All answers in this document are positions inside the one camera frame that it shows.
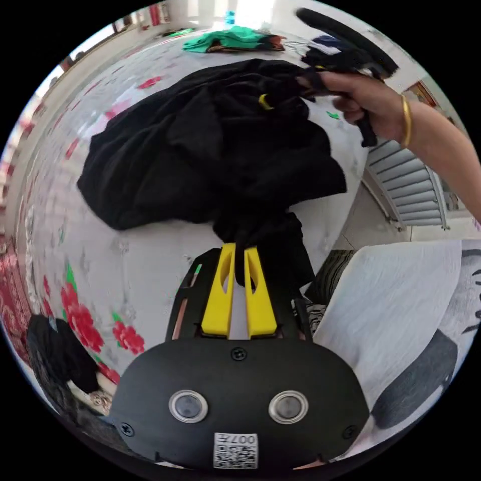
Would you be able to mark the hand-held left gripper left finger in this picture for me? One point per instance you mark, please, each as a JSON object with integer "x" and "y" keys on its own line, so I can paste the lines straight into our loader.
{"x": 217, "y": 300}

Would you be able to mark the white louvered door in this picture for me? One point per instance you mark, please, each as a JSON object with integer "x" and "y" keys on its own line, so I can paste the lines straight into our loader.
{"x": 409, "y": 184}

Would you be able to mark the person's body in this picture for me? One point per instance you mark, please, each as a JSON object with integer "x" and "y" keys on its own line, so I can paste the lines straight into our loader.
{"x": 391, "y": 300}

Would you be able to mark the black sweater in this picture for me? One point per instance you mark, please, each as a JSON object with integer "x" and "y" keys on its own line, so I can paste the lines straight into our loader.
{"x": 210, "y": 161}

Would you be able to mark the pile of clothes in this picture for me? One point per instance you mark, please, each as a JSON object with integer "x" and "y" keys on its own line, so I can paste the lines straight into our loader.
{"x": 229, "y": 39}

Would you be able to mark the person's right hand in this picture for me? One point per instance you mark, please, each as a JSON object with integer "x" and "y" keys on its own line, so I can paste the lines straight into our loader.
{"x": 360, "y": 97}

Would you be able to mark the red patterned rug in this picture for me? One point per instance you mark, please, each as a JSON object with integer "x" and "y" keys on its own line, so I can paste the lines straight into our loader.
{"x": 13, "y": 300}

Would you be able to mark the black knitted garment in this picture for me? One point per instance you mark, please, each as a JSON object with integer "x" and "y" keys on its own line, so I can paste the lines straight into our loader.
{"x": 60, "y": 349}

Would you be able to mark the person's right forearm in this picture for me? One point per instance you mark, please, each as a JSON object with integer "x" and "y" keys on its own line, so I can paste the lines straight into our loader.
{"x": 439, "y": 150}

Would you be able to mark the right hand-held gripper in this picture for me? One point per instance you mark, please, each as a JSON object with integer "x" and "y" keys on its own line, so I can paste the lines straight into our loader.
{"x": 338, "y": 60}

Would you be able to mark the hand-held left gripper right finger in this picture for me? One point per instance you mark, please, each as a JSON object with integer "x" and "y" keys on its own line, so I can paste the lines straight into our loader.
{"x": 261, "y": 308}

